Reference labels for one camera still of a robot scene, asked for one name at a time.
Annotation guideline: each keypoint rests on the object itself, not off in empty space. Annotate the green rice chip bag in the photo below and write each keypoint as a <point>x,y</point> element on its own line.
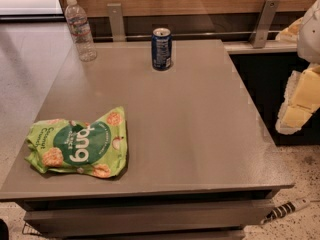
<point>98,149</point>

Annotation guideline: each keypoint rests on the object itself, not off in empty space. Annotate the blue pepsi can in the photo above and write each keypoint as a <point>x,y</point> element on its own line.
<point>161,49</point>

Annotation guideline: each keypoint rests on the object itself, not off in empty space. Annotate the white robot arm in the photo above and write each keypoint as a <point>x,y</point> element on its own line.
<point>308,40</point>

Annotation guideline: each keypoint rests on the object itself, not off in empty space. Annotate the metal bracket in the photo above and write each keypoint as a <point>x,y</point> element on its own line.
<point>116,22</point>
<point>259,36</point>

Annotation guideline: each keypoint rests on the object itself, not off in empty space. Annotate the right metal bracket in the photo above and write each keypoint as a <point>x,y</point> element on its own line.
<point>259,36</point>

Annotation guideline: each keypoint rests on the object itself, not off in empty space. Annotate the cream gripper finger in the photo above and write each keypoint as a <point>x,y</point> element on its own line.
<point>302,100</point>
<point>290,33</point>

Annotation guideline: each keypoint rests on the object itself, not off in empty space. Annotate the horizontal metal rail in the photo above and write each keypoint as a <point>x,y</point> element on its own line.
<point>224,36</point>

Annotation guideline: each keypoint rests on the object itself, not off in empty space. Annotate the white striped power strip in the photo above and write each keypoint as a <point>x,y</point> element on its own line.
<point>286,209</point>

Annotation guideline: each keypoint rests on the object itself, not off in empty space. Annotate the grey cabinet drawer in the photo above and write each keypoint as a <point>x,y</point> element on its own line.
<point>148,218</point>

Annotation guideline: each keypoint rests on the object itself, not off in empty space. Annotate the left metal bracket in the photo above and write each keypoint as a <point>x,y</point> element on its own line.
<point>116,22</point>

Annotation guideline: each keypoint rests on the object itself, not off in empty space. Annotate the clear plastic water bottle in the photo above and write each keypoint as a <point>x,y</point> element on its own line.
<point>80,30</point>

